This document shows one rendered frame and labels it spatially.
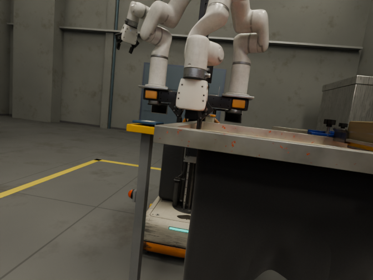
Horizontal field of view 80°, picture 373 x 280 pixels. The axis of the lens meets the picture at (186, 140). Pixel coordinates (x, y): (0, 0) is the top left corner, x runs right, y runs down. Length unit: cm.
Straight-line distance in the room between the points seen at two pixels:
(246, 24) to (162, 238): 135
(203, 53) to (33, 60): 1036
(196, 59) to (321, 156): 45
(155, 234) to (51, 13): 993
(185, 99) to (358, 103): 589
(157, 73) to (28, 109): 994
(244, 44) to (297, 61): 794
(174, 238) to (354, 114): 549
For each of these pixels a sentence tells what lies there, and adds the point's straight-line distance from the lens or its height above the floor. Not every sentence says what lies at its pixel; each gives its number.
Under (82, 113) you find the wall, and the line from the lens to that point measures 1018.
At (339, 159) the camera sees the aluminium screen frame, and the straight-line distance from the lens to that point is 50.
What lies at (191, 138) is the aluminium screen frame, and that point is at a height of 97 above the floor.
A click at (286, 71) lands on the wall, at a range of 897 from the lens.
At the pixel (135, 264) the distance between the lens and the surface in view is 113.
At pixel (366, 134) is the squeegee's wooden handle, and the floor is 102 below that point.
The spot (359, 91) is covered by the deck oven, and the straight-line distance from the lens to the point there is 647.
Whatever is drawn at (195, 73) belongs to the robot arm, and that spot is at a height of 115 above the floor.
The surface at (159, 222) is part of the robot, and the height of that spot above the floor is 27.
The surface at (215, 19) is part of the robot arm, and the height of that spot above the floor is 136.
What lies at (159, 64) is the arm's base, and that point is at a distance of 125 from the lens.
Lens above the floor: 103
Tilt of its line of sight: 7 degrees down
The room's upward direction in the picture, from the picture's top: 6 degrees clockwise
